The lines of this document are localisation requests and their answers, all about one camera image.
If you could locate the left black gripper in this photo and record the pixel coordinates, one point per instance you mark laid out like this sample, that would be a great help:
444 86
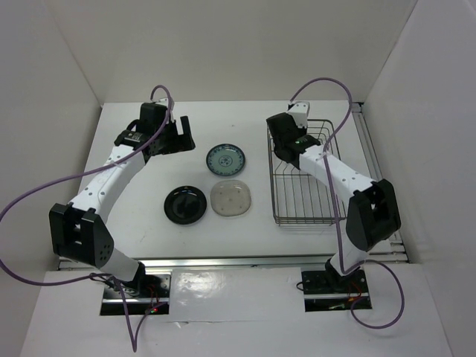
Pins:
181 142

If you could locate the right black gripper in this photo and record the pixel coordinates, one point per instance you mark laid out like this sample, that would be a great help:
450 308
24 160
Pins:
303 131

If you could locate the blue patterned ceramic plate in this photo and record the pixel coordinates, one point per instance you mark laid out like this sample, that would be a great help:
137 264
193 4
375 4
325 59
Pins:
225 160

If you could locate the black round plate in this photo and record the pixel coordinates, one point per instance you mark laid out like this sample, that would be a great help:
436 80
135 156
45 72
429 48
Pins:
185 205

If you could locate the smoky translucent square plate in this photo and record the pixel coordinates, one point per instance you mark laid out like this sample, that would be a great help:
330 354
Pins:
230 198

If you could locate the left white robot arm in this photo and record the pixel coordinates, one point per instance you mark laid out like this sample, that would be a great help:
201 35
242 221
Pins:
78 228

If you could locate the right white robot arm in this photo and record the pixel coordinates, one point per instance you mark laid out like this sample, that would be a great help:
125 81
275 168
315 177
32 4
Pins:
372 209

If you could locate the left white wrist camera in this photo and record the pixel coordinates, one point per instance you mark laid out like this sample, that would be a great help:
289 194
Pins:
165 101

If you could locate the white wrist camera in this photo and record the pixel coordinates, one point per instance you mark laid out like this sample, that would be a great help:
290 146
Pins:
165 101
299 110

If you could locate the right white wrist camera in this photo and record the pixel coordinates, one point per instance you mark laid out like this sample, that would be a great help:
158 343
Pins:
299 110

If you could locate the metal wire dish rack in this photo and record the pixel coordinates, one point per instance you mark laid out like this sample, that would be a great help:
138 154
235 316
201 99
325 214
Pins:
297 198

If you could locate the aluminium front rail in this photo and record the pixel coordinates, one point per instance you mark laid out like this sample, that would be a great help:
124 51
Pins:
226 262

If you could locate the aluminium side rail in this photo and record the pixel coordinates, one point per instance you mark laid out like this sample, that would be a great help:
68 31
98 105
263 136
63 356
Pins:
397 248

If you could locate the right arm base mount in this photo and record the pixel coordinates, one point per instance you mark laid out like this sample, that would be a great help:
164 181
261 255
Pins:
322 294

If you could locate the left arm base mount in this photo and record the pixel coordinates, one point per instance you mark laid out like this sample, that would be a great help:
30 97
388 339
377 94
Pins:
154 296

